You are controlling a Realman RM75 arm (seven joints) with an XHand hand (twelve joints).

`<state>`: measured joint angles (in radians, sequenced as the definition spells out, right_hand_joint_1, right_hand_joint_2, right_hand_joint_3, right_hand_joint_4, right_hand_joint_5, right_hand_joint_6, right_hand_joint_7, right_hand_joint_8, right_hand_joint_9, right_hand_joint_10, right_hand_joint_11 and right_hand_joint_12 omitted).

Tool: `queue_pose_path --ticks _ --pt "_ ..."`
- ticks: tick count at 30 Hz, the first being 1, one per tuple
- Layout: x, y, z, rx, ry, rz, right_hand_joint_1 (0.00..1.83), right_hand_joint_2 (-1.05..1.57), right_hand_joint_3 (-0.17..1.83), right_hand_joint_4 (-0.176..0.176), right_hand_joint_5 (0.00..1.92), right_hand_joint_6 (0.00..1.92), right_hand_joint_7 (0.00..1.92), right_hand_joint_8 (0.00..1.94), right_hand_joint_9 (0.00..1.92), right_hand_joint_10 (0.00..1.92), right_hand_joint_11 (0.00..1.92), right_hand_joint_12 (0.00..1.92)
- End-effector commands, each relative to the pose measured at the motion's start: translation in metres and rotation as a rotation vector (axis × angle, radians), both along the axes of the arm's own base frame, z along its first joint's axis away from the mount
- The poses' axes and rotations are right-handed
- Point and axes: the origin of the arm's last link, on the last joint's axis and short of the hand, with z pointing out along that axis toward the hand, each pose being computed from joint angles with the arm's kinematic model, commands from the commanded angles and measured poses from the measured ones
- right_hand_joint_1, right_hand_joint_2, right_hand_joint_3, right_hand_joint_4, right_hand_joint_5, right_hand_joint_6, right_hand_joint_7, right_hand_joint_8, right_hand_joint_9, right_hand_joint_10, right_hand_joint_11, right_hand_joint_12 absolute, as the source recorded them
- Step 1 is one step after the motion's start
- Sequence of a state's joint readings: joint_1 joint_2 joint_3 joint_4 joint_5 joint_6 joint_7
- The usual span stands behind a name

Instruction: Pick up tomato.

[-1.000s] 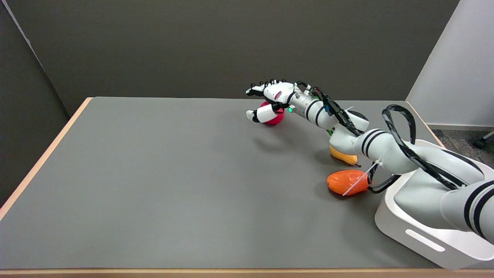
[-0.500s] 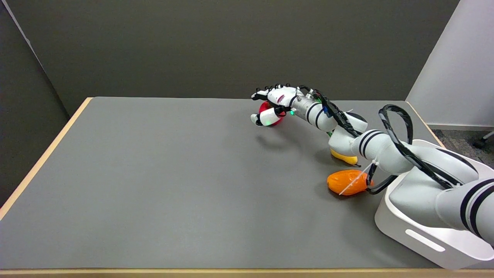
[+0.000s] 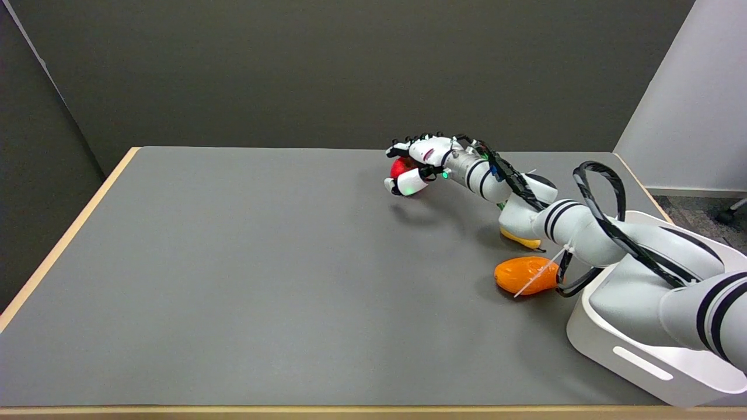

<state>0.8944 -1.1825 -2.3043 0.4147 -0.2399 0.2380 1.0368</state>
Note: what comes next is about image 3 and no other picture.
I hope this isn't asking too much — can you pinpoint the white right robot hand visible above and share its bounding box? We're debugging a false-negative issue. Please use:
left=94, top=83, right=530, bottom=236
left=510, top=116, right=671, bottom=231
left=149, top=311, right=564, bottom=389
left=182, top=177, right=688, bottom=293
left=383, top=135, right=462, bottom=197

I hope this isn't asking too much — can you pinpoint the red tomato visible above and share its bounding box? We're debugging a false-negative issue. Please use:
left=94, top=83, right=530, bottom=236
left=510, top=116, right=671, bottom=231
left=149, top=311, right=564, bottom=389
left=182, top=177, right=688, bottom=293
left=390, top=156, right=418, bottom=180

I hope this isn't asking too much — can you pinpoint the orange mango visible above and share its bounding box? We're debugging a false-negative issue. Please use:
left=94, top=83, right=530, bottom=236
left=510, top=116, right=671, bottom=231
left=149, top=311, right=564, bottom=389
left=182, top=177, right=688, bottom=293
left=494, top=255, right=561, bottom=296

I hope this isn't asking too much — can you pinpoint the white plastic bin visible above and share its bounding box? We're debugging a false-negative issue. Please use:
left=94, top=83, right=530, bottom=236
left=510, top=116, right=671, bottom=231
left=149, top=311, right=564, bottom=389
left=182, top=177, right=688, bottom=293
left=566, top=210, right=747, bottom=408

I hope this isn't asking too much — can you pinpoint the yellow pear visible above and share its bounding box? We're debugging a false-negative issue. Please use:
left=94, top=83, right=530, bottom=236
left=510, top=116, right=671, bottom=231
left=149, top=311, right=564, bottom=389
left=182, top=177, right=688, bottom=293
left=500, top=227, right=547, bottom=253

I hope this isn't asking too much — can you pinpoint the black chair caster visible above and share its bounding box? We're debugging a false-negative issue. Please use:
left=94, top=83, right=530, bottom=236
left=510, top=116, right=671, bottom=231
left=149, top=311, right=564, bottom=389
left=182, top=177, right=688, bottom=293
left=715, top=197, right=747, bottom=226

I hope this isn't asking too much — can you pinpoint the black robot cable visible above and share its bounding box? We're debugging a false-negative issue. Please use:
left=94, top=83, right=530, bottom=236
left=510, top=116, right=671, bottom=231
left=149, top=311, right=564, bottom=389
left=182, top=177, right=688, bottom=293
left=554, top=161, right=701, bottom=298

